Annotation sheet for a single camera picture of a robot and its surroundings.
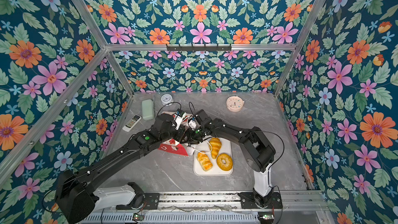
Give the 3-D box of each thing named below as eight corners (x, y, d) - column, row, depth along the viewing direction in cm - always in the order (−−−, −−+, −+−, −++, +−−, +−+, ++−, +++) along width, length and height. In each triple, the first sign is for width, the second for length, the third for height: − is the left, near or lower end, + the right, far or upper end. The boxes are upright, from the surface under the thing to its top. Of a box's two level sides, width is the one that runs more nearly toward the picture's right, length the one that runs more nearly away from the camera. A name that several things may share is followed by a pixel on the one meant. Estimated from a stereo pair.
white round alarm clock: (161, 106, 114) (159, 102, 110) (163, 98, 119) (162, 94, 115) (172, 106, 114) (171, 102, 110) (174, 98, 119) (173, 94, 115)
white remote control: (123, 130, 102) (122, 128, 100) (136, 115, 109) (135, 113, 107) (129, 132, 100) (128, 130, 98) (142, 118, 108) (141, 116, 106)
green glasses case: (144, 121, 106) (142, 118, 103) (143, 103, 116) (141, 100, 113) (155, 118, 107) (153, 115, 104) (153, 101, 118) (151, 97, 115)
